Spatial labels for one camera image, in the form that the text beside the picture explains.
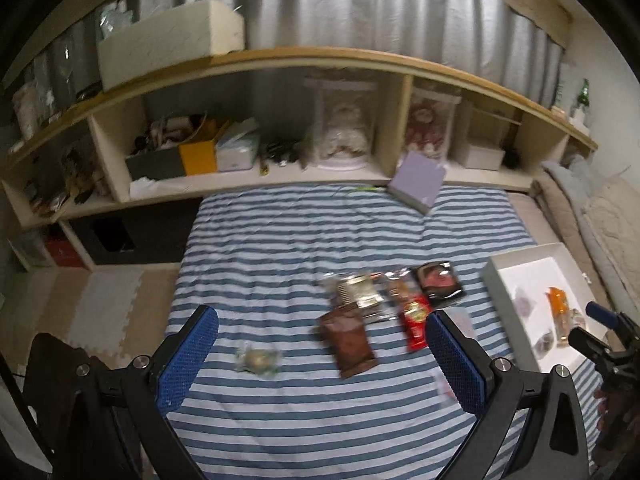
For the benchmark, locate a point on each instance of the orange snack bag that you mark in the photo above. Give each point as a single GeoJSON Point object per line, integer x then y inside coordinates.
{"type": "Point", "coordinates": [560, 311]}

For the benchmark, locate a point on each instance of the white pink snack packet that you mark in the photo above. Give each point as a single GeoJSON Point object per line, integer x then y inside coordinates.
{"type": "Point", "coordinates": [448, 348]}

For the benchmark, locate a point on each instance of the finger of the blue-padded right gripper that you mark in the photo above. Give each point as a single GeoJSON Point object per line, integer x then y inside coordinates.
{"type": "Point", "coordinates": [482, 362]}

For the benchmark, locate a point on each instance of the person's right hand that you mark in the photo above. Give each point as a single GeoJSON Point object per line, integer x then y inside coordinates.
{"type": "Point", "coordinates": [602, 398]}

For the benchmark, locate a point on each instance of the purple box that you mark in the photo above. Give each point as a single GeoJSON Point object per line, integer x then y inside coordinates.
{"type": "Point", "coordinates": [417, 182]}

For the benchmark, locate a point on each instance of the silver curtain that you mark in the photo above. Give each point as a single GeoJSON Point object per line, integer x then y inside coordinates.
{"type": "Point", "coordinates": [516, 43]}

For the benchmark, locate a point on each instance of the small white box on shelf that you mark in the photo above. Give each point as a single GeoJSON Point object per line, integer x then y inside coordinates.
{"type": "Point", "coordinates": [479, 155]}

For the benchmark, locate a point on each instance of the red snack stick packet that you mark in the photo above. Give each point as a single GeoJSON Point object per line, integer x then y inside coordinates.
{"type": "Point", "coordinates": [412, 306]}

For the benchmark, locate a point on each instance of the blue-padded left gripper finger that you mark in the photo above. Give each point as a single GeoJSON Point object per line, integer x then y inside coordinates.
{"type": "Point", "coordinates": [180, 358]}

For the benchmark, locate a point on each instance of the clear gold cookie packet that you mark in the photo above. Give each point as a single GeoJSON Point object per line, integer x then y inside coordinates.
{"type": "Point", "coordinates": [359, 289]}

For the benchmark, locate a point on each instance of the beige folded blanket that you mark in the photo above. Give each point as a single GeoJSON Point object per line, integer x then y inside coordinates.
{"type": "Point", "coordinates": [597, 218]}

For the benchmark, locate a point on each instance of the small green candy packet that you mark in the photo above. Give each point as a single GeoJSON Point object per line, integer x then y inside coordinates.
{"type": "Point", "coordinates": [262, 362]}

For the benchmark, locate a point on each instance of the white tissue box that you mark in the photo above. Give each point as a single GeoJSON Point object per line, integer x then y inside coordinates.
{"type": "Point", "coordinates": [237, 148]}

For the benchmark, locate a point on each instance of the green glass bottle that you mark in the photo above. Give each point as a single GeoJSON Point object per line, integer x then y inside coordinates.
{"type": "Point", "coordinates": [582, 100]}

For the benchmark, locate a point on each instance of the wooden headboard shelf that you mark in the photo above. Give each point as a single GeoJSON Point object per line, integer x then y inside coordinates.
{"type": "Point", "coordinates": [267, 85]}

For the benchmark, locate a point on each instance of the orange and black box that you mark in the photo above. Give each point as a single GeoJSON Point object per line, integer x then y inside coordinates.
{"type": "Point", "coordinates": [186, 159]}

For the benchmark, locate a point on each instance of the brown chocolate snack packet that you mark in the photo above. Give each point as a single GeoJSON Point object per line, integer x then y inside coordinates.
{"type": "Point", "coordinates": [343, 330]}

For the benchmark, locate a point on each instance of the black red snack packet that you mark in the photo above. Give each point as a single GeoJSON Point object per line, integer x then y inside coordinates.
{"type": "Point", "coordinates": [439, 283]}

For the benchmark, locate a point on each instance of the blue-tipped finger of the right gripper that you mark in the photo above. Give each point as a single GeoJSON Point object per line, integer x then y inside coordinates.
{"type": "Point", "coordinates": [591, 347]}

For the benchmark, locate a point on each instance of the white tray box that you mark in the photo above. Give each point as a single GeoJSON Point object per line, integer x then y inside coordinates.
{"type": "Point", "coordinates": [520, 283]}

